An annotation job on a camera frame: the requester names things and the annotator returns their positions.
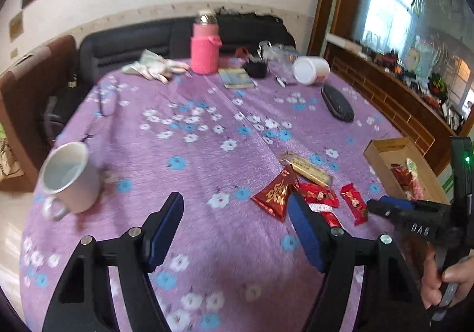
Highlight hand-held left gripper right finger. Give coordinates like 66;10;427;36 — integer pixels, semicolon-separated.
288;193;432;332

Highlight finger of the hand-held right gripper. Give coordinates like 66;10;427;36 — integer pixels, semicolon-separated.
377;196;413;207
366;200;402;219

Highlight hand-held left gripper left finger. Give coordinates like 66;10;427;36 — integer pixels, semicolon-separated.
41;191;185;332

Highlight dark red snack packet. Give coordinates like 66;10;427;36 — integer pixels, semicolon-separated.
340;184;369;226

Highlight red gold snack packet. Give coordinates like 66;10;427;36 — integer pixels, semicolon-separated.
251;165;300;222

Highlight cardboard box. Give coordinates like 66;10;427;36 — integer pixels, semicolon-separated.
363;137;450;207

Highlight beige long snack packet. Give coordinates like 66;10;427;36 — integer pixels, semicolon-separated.
278;152;334;188

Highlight person's right hand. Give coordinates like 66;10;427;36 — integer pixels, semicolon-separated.
420;248;474;310

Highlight purple floral tablecloth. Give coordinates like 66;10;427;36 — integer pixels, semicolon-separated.
20;56;438;332

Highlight white mug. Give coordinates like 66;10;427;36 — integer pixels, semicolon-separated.
37;141;102;222

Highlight black glasses case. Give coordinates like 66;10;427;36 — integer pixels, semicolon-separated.
320;84;355;123

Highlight green black gloves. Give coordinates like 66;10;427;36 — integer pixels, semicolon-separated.
427;73;449;94

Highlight wooden glass partition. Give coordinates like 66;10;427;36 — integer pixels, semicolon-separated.
307;0;474;177

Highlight white plastic jar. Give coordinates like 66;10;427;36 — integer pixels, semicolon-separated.
292;55;331;86

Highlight white cloth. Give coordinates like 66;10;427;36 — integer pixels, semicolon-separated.
122;50;191;83

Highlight black bag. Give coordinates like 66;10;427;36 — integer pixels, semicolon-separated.
39;69;93;147

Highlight booklet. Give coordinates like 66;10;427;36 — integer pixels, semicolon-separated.
218;67;259;90

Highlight small black cup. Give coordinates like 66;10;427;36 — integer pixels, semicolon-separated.
242;56;269;79

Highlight patterned cushion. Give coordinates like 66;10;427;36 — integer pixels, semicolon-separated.
0;123;23;181

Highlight clear glass cup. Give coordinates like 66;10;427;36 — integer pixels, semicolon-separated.
258;40;297;62

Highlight pink bottle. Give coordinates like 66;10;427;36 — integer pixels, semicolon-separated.
190;10;223;75

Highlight brown chair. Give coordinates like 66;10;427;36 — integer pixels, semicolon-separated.
0;34;78;192

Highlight dark sofa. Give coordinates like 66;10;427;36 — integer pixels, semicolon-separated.
79;14;297;84

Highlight dark cloth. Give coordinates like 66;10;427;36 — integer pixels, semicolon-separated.
215;6;286;23

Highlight small wall picture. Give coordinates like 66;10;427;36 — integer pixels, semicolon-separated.
8;10;26;42

